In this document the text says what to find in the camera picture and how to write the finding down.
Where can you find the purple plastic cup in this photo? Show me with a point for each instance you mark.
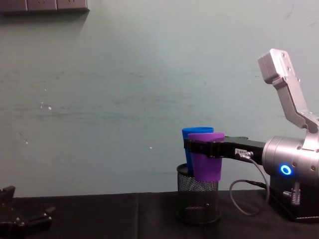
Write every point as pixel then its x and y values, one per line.
pixel 207 169

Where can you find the black table cloth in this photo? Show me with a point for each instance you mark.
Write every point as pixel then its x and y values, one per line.
pixel 124 216

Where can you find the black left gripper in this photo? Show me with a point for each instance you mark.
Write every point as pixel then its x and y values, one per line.
pixel 15 230

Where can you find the black mesh pen holder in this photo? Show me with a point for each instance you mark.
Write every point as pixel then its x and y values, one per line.
pixel 198 199

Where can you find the blue plastic cup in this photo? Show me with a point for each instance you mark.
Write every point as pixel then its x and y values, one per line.
pixel 190 134

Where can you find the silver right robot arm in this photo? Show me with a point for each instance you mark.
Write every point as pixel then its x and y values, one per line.
pixel 291 159

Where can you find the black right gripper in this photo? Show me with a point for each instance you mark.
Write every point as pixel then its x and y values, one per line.
pixel 243 149

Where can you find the dark wall socket strip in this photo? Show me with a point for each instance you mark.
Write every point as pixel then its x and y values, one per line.
pixel 42 6

